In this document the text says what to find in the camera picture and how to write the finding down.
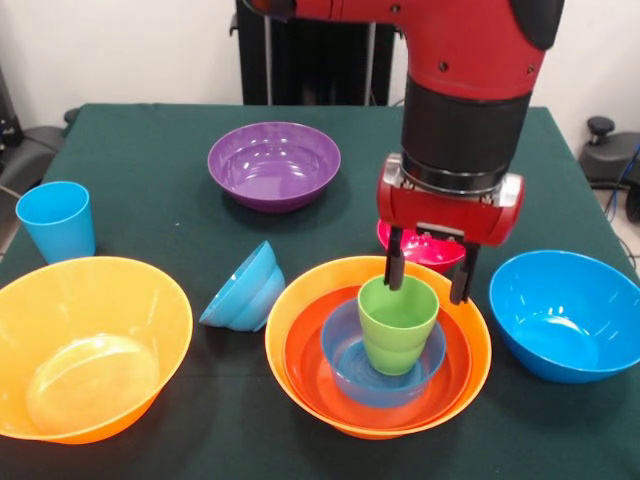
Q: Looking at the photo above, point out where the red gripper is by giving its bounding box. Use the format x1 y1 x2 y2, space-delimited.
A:
376 153 525 306

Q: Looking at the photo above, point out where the green cup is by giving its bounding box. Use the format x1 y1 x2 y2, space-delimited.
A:
357 275 441 377

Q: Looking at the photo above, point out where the medium blue bowl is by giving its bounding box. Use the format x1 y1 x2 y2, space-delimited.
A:
320 300 448 409

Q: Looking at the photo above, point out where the red-orange bowl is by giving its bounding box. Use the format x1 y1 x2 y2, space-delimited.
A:
284 284 473 432

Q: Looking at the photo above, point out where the small light blue bowl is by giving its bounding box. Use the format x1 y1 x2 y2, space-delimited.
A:
199 240 287 333

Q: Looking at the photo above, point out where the pink bowl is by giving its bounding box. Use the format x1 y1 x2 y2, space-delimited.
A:
376 218 467 277

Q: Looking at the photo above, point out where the large orange bowl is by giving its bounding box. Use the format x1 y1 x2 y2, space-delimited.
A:
0 256 194 445
265 256 493 441

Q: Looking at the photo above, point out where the large blue bowl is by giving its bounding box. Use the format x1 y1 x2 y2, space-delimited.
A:
489 250 640 384

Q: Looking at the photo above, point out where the purple bowl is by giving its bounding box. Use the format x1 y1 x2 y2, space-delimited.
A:
207 122 342 214

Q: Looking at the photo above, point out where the black office chair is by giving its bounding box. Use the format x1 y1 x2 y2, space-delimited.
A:
582 117 640 191
0 68 81 196

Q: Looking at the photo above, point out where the dark green tablecloth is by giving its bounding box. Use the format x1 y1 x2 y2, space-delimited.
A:
0 104 640 480

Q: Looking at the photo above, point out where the blue cup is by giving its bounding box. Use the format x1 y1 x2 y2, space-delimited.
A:
15 181 97 265

